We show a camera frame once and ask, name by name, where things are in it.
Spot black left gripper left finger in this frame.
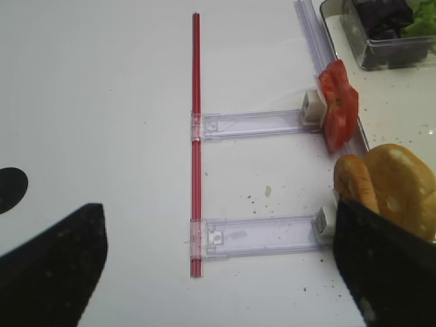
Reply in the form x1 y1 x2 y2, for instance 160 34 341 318
1 204 108 326

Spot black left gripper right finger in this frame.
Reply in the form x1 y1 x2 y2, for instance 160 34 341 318
333 200 435 326

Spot bun slice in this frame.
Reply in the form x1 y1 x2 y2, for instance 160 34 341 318
333 155 379 214
364 144 435 243

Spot red tomato slices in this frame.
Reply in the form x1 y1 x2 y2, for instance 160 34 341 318
317 59 359 153

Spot green lettuce leaves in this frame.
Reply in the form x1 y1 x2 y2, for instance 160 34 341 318
401 0 435 38

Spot white front left pusher block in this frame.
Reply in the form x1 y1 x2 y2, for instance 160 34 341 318
312 189 339 244

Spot white pusher block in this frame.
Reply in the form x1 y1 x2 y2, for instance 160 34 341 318
300 89 327 127
312 189 339 244

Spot cream metal tray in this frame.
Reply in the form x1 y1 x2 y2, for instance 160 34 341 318
320 1 435 157

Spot clear left front pusher track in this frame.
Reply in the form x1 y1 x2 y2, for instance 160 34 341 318
201 215 333 262

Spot clear pusher track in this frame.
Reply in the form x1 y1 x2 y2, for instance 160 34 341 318
201 215 333 262
191 110 321 142

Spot white rear left pusher block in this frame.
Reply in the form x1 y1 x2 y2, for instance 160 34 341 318
300 89 327 127

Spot clear left rear pusher track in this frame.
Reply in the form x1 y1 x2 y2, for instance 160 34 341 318
191 110 321 142

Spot clear plastic salad box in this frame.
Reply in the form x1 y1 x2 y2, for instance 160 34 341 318
340 1 435 71

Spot purple cabbage leaves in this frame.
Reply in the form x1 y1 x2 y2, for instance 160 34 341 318
352 1 429 69

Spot clear left long divider rail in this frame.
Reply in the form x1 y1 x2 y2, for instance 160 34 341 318
294 1 368 155

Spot left red plastic rail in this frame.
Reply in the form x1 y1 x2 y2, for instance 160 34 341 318
190 12 202 278

